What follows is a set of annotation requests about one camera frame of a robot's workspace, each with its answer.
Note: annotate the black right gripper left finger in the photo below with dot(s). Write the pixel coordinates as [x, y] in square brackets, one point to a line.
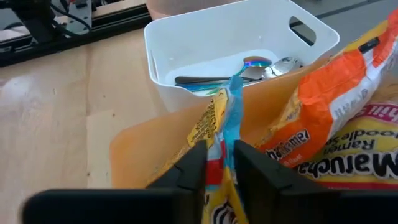
[124, 205]

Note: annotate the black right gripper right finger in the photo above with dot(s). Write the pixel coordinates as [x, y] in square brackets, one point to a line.
[295, 205]

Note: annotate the yellow red snack packet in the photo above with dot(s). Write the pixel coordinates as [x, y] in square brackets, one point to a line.
[233, 118]

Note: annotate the orange Maruchan ramen pack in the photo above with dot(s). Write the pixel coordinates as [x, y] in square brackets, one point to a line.
[326, 93]

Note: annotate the plain silver spoon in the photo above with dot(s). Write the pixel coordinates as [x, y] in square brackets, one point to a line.
[281, 67]

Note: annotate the purple iridescent spoon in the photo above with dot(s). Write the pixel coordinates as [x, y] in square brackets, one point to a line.
[256, 61]

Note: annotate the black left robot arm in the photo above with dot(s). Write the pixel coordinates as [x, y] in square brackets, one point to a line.
[34, 18]

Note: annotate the orange plastic bin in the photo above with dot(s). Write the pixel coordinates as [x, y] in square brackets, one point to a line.
[149, 149]

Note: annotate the white plastic bin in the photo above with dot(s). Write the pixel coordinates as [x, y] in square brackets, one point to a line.
[202, 34]

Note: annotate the pink translucent bowl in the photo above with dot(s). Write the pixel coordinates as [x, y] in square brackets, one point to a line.
[186, 6]

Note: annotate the silver arm base bracket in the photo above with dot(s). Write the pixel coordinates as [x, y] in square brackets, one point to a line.
[81, 15]

